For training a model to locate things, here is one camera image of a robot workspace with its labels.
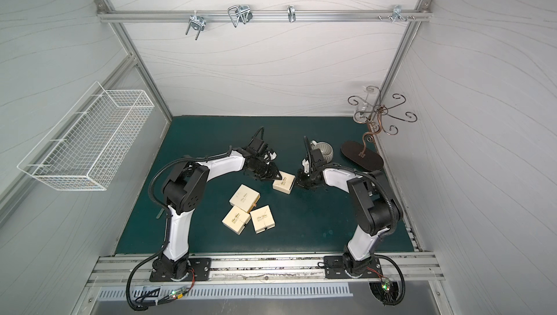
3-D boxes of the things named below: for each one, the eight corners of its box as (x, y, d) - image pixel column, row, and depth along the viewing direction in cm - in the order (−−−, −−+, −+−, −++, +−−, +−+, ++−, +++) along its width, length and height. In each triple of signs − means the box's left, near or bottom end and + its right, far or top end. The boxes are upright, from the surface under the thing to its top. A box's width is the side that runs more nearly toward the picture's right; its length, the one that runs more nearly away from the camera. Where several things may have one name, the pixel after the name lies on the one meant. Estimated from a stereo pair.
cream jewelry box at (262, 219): (256, 234, 83) (255, 231, 80) (250, 214, 88) (249, 211, 85) (276, 226, 85) (275, 223, 82) (269, 207, 90) (268, 204, 87)
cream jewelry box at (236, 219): (222, 225, 85) (220, 222, 82) (235, 207, 89) (233, 204, 87) (239, 235, 82) (237, 233, 80) (251, 217, 87) (250, 214, 84)
